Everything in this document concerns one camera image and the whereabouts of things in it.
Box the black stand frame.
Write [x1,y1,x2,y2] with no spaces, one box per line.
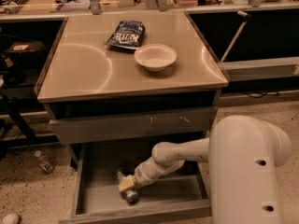
[1,94,58,147]

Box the grey upper drawer front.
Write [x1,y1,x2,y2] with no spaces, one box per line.
[50,106,217,145]

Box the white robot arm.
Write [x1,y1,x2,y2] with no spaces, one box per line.
[119,115,292,224]

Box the black cable on floor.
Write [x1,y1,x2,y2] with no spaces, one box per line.
[242,91,280,99]

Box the plastic bottle on floor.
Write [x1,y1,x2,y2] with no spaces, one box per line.
[35,150,54,174]

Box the silver red bull can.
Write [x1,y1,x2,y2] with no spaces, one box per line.
[117,169,138,204]

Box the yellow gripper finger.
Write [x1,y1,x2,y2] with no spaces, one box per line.
[119,175,136,192]

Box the blue kettle chips bag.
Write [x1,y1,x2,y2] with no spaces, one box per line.
[106,21,145,49]

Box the white object on floor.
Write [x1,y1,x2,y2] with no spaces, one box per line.
[0,213,21,224]

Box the grey drawer cabinet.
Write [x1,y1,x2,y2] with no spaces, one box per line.
[35,10,228,163]

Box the white bowl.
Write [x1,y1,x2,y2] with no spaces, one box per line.
[134,44,177,72]

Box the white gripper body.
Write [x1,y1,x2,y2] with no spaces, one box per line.
[135,167,150,188]

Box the open grey lower drawer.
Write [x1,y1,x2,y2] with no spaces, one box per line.
[59,134,211,224]

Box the black bag on shelf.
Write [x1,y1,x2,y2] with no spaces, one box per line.
[4,41,48,69]

